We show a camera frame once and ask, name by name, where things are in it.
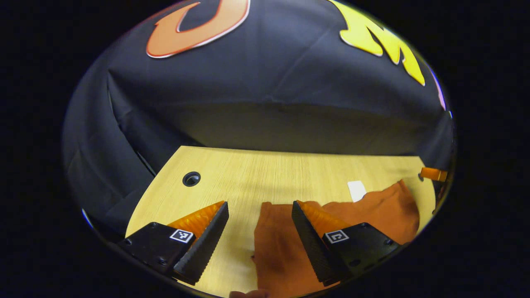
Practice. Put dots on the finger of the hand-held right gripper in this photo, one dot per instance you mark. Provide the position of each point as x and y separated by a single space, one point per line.
434 174

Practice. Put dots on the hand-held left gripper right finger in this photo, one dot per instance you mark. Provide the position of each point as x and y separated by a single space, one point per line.
316 248

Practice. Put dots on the black backdrop cloth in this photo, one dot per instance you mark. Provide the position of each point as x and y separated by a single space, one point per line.
248 95

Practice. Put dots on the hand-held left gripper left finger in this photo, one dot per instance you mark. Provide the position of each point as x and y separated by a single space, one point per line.
203 248

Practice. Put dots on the rust orange garment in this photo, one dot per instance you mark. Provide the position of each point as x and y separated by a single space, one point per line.
281 256

